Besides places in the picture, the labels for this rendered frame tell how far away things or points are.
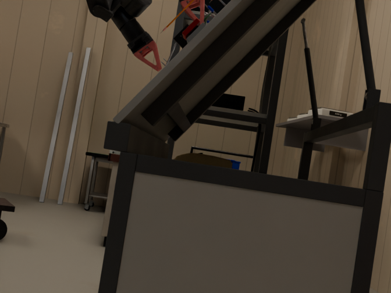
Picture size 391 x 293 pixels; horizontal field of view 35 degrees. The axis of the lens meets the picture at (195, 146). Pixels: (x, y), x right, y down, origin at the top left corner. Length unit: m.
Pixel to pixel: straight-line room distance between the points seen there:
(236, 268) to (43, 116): 7.93
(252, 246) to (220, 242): 0.07
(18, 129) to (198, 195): 7.95
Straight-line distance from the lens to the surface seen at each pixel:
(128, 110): 1.42
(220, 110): 2.67
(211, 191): 1.40
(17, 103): 9.30
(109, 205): 5.26
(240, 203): 1.40
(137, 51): 1.73
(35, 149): 9.22
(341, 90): 6.63
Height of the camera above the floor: 0.79
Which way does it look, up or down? 2 degrees up
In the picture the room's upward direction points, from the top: 9 degrees clockwise
